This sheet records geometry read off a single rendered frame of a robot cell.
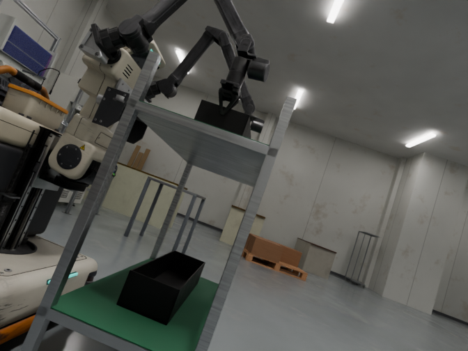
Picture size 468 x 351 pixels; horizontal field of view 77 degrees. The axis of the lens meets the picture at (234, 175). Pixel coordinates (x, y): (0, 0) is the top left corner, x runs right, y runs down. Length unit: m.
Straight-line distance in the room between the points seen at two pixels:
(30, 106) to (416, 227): 9.71
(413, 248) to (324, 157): 3.80
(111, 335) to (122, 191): 5.10
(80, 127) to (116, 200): 4.64
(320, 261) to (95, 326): 7.37
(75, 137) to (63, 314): 0.70
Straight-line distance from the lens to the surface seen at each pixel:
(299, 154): 10.46
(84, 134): 1.34
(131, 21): 1.27
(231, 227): 7.21
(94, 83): 1.44
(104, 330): 0.91
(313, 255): 7.99
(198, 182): 10.28
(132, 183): 5.85
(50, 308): 0.96
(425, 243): 10.29
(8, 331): 1.37
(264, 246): 5.69
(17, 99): 1.57
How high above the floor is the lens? 0.74
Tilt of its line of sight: 7 degrees up
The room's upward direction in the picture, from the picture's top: 20 degrees clockwise
